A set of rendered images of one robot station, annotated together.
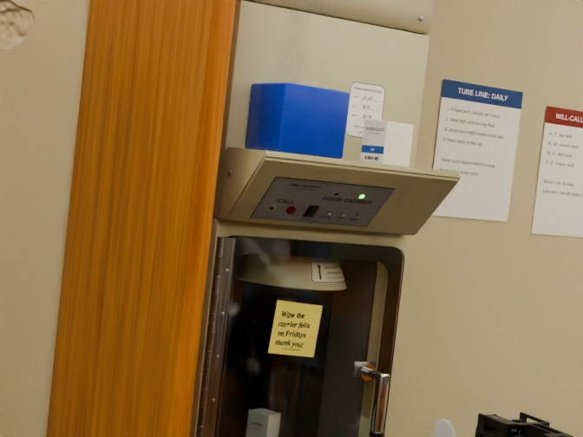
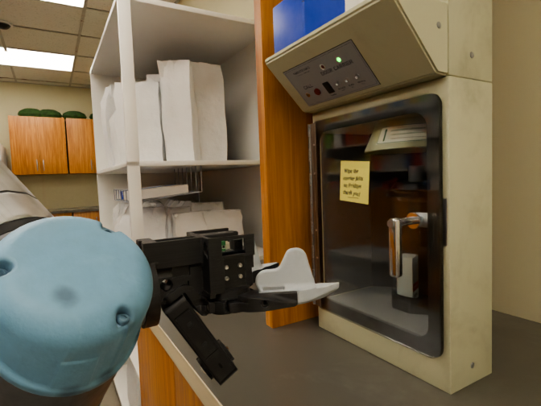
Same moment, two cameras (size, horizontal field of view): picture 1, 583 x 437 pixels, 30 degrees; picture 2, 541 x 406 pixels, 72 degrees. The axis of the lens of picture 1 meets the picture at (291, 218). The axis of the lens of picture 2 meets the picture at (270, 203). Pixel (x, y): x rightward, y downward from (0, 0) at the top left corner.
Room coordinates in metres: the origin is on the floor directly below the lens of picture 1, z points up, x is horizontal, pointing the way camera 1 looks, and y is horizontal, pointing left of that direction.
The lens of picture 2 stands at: (1.38, -0.71, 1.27)
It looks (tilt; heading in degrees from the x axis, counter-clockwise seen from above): 4 degrees down; 89
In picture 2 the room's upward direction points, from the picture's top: 2 degrees counter-clockwise
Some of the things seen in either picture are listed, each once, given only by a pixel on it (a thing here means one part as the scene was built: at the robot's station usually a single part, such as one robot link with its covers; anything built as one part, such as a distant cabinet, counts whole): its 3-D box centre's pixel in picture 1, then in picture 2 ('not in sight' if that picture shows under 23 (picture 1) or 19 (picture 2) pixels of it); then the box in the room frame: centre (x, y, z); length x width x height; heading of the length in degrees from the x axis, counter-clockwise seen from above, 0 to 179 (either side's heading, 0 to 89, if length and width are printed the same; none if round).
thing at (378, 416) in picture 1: (374, 398); (402, 244); (1.59, -0.15, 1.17); 0.05 x 0.03 x 0.10; 29
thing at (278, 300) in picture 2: not in sight; (255, 297); (1.37, -0.32, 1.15); 0.09 x 0.05 x 0.02; 178
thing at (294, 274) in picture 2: not in sight; (298, 274); (1.41, -0.31, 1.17); 0.09 x 0.03 x 0.06; 178
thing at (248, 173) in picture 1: (342, 195); (340, 65); (1.52, -0.07, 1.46); 0.32 x 0.11 x 0.10; 120
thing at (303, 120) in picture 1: (296, 120); (309, 26); (1.48, 0.01, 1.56); 0.10 x 0.10 x 0.09; 30
